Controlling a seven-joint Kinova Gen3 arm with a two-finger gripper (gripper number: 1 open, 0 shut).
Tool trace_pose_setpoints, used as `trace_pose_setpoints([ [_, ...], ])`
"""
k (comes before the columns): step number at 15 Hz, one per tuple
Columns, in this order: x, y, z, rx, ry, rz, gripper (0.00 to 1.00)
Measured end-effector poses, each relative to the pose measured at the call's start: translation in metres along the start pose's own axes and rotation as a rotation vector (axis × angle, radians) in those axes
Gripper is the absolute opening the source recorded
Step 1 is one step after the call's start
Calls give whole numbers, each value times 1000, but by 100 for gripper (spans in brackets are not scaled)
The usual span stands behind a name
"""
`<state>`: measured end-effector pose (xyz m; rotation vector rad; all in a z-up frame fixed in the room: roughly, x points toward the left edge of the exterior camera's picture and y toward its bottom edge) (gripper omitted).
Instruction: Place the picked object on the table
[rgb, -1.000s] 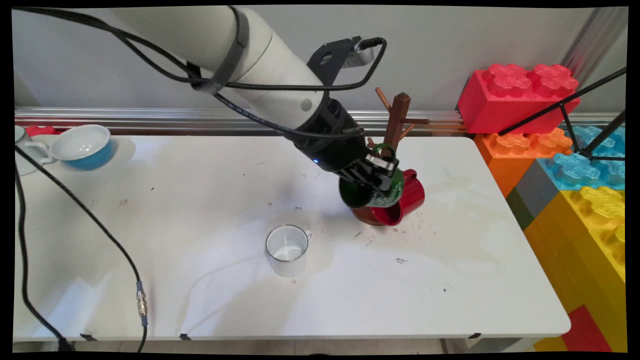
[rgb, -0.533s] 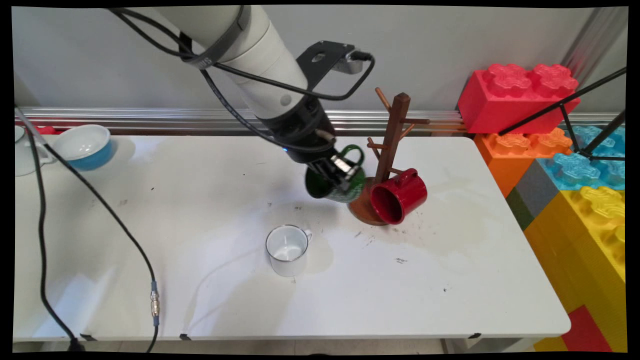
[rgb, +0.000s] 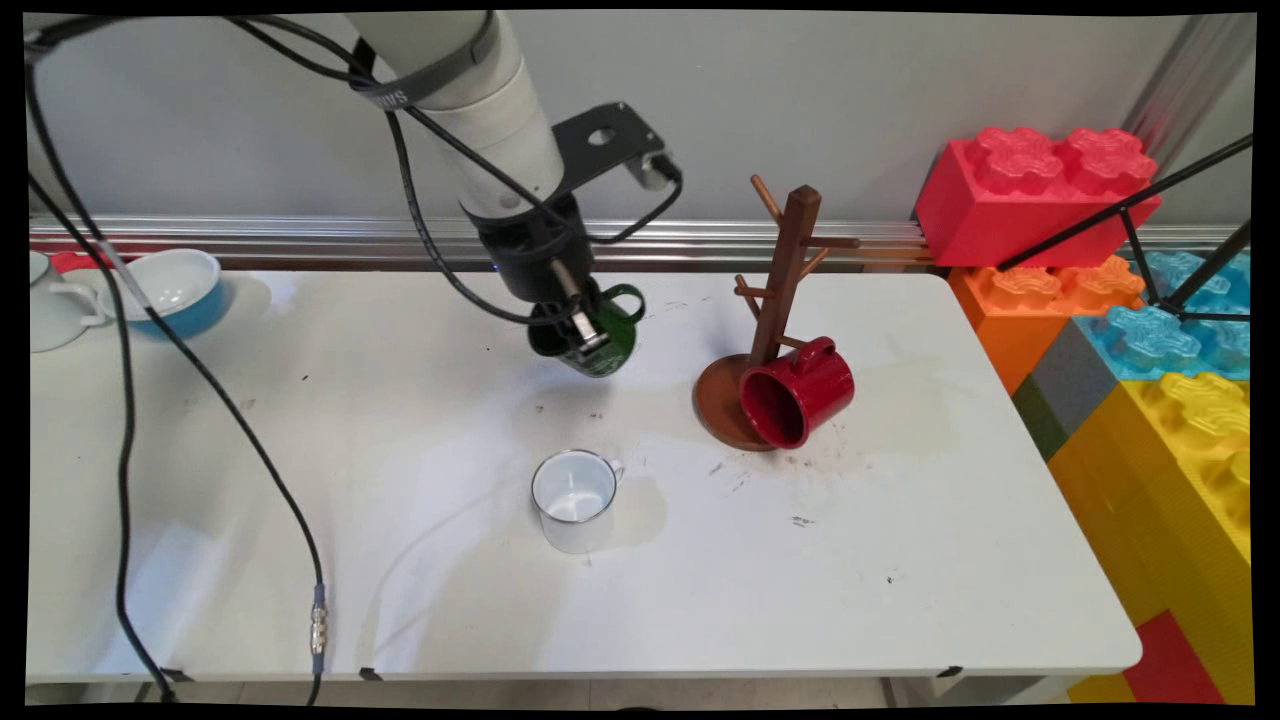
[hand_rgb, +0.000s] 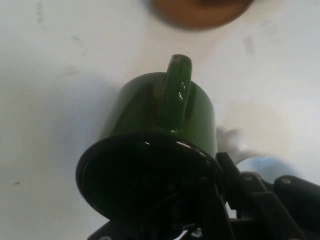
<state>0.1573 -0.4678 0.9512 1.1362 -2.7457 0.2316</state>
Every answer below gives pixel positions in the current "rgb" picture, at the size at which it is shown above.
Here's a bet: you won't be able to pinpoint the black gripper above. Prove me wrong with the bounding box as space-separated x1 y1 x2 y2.
478 195 611 356

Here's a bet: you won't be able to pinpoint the green mug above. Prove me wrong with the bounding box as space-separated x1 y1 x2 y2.
527 283 647 379

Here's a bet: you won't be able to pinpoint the white enamel mug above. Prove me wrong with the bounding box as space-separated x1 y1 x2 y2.
530 449 626 556

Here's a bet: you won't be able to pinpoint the brown wooden mug tree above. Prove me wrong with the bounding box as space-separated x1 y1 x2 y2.
695 175 861 453

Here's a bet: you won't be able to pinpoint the red mug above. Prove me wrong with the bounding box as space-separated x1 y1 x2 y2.
740 336 856 451

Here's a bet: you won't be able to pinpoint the blue and white bowl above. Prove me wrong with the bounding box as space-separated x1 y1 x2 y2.
97 248 229 343

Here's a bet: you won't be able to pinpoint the orange giant toy brick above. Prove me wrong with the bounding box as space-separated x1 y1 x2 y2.
948 255 1146 396

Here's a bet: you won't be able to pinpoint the red giant toy brick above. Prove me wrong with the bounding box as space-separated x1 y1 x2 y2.
915 126 1163 269

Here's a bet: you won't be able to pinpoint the dark green giant toy brick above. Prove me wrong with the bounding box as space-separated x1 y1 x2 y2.
1012 375 1069 461

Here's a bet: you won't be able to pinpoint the grey giant toy brick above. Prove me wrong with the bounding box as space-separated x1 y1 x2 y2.
1028 318 1121 441

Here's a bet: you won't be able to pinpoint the black tripod legs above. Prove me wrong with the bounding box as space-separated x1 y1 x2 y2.
998 133 1253 323

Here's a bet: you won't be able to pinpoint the cyan giant toy brick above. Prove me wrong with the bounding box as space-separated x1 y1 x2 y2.
1075 250 1251 381

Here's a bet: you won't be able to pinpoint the yellow giant toy brick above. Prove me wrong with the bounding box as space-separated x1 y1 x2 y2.
1048 372 1253 706

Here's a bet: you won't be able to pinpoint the flat red toy brick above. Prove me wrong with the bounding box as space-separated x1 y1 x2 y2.
1122 610 1226 706

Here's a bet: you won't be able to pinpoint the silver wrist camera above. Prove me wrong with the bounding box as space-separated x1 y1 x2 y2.
628 150 683 191

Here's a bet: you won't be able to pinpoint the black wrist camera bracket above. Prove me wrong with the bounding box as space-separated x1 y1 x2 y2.
552 102 669 196

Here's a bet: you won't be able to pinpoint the grey velcro strap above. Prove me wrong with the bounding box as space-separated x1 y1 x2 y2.
350 15 501 109

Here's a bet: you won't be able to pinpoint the aluminium rail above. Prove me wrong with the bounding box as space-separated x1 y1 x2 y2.
30 212 946 273

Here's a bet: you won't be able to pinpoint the black cable with metal connector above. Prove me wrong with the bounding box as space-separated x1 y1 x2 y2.
25 60 329 706

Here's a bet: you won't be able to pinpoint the thin black cable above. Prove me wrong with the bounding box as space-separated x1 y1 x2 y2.
25 15 181 704

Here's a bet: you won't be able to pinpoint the white handled cup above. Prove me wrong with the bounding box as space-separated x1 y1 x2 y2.
28 250 106 353

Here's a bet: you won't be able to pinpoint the aluminium profile post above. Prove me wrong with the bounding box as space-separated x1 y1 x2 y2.
1120 15 1256 151

